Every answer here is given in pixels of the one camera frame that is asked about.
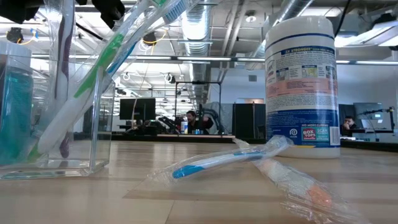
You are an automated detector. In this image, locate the green white toothbrush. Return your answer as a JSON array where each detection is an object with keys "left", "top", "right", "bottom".
[{"left": 26, "top": 0, "right": 167, "bottom": 156}]

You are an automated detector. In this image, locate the purple white toothbrush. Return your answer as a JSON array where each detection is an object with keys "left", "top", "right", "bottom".
[{"left": 46, "top": 0, "right": 77, "bottom": 159}]

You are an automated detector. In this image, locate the blue white toothbrush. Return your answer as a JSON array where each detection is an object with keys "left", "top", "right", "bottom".
[
  {"left": 77, "top": 0, "right": 200, "bottom": 103},
  {"left": 147, "top": 135, "right": 295, "bottom": 187}
]

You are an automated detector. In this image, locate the teal mouthwash bottle white cap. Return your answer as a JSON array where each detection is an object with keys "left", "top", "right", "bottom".
[{"left": 0, "top": 42, "right": 34, "bottom": 166}]

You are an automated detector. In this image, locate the clear acrylic box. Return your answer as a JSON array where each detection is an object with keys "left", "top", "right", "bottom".
[{"left": 0, "top": 52, "right": 116, "bottom": 180}]

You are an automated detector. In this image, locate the black computer monitor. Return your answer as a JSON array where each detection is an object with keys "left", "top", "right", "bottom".
[{"left": 119, "top": 98, "right": 157, "bottom": 121}]

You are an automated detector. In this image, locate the person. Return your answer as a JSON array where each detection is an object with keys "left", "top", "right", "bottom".
[
  {"left": 340, "top": 115, "right": 358, "bottom": 136},
  {"left": 185, "top": 110, "right": 215, "bottom": 135}
]

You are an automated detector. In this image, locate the grey cover sheet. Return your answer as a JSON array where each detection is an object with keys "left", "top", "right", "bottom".
[{"left": 201, "top": 101, "right": 234, "bottom": 133}]

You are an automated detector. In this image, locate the wooden background desk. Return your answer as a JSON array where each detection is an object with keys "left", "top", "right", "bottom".
[{"left": 156, "top": 133, "right": 236, "bottom": 140}]

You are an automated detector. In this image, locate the black cabinet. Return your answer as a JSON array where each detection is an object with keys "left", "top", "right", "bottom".
[{"left": 233, "top": 103, "right": 267, "bottom": 140}]

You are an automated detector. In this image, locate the white blue wipes canister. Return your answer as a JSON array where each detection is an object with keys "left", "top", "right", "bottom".
[{"left": 264, "top": 15, "right": 341, "bottom": 159}]

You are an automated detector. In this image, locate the grey background monitor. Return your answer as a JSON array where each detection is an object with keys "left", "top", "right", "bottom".
[{"left": 353, "top": 102, "right": 384, "bottom": 121}]

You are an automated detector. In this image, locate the orange white wrapped toothbrush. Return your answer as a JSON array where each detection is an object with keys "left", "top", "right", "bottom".
[{"left": 251, "top": 157, "right": 371, "bottom": 224}]

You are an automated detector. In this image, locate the black frame-mounted device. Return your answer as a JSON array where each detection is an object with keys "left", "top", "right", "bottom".
[{"left": 6, "top": 27, "right": 24, "bottom": 44}]

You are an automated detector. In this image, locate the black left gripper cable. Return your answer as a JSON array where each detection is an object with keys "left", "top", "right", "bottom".
[{"left": 75, "top": 22, "right": 105, "bottom": 42}]

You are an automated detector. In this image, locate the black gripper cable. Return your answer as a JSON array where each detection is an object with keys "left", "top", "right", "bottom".
[
  {"left": 333, "top": 0, "right": 353, "bottom": 39},
  {"left": 75, "top": 22, "right": 105, "bottom": 42}
]

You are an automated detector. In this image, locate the black overhead camera yellow cable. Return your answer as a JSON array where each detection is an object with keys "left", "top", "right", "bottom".
[{"left": 141, "top": 29, "right": 169, "bottom": 47}]

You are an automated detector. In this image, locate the silver ribbed ventilation duct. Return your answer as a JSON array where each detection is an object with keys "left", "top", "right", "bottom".
[{"left": 177, "top": 0, "right": 214, "bottom": 105}]

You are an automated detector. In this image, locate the black rectangular frame stand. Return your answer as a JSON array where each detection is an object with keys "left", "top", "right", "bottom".
[{"left": 175, "top": 81, "right": 222, "bottom": 134}]

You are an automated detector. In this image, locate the overhead frame light bar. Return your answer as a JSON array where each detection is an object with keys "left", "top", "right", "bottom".
[{"left": 30, "top": 54, "right": 398, "bottom": 65}]

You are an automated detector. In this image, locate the silver smooth ventilation duct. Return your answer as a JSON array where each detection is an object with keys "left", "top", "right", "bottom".
[{"left": 247, "top": 0, "right": 315, "bottom": 62}]

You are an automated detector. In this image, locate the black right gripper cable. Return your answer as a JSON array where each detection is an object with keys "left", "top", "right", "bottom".
[{"left": 333, "top": 0, "right": 353, "bottom": 39}]

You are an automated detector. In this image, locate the black aluminium table frame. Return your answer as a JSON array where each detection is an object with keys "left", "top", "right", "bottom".
[{"left": 0, "top": 132, "right": 398, "bottom": 152}]

